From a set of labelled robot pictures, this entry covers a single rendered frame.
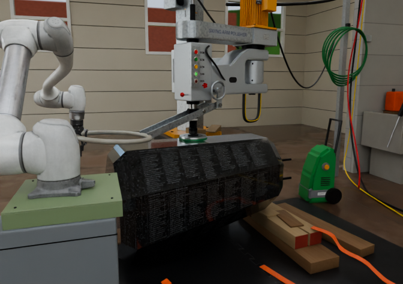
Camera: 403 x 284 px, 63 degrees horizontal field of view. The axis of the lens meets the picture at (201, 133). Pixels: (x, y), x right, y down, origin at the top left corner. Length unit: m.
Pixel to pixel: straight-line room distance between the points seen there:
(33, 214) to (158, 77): 7.29
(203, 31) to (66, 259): 1.76
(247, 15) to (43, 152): 2.11
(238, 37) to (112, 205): 1.85
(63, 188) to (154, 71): 7.15
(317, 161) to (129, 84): 5.66
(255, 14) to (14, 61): 1.95
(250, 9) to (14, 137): 2.13
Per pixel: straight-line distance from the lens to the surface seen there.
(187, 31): 2.43
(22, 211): 1.24
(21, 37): 1.68
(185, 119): 2.42
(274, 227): 2.69
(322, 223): 3.04
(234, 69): 2.67
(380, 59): 5.08
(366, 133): 4.88
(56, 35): 1.68
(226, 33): 2.62
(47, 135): 1.28
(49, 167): 1.30
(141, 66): 8.30
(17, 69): 1.58
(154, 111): 8.37
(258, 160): 2.48
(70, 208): 1.22
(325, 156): 3.59
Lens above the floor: 1.28
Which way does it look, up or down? 9 degrees down
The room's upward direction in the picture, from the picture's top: straight up
